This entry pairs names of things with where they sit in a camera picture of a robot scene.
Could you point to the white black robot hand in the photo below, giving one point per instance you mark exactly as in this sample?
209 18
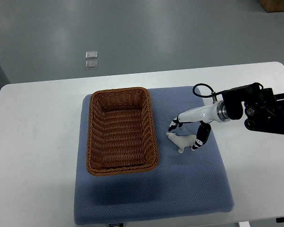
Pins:
205 115

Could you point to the white bear figurine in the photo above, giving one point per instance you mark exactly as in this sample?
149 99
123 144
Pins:
182 141

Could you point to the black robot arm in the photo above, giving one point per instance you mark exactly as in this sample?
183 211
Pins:
264 109

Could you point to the brown wicker basket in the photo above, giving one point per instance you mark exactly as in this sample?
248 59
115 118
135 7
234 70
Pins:
121 134

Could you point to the blue quilted mat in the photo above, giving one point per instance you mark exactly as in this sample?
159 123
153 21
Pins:
182 184

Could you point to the brown cardboard box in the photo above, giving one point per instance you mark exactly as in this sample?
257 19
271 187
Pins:
272 5

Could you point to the lower silver floor plate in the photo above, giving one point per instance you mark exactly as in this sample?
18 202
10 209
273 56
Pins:
91 64

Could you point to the silver floor plate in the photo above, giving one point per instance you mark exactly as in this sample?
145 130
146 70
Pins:
91 55
91 64

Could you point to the upper silver floor plate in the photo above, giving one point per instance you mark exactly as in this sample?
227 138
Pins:
91 55

